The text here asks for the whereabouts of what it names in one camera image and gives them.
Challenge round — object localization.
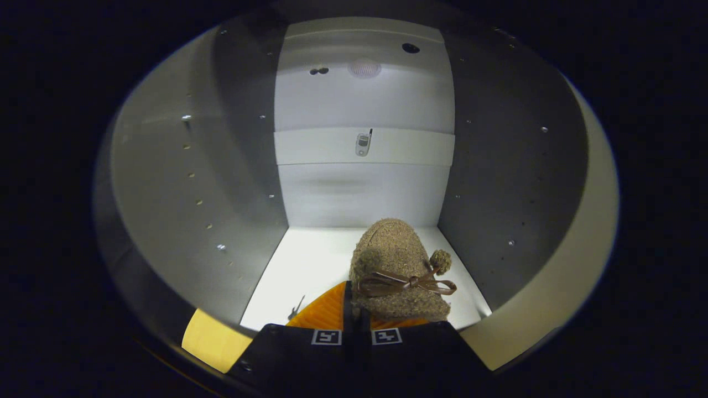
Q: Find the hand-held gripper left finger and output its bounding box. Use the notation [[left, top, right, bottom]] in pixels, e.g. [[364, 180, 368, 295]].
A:
[[227, 280, 356, 394]]

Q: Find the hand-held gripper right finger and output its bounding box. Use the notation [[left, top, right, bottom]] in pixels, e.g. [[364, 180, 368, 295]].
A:
[[356, 307, 494, 394]]

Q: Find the brown fuzzy shoe with bow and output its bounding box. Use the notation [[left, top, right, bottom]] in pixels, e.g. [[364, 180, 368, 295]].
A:
[[348, 218, 458, 322]]

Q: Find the grey shoe cabinet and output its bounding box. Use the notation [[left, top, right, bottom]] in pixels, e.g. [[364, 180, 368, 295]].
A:
[[93, 14, 590, 346]]

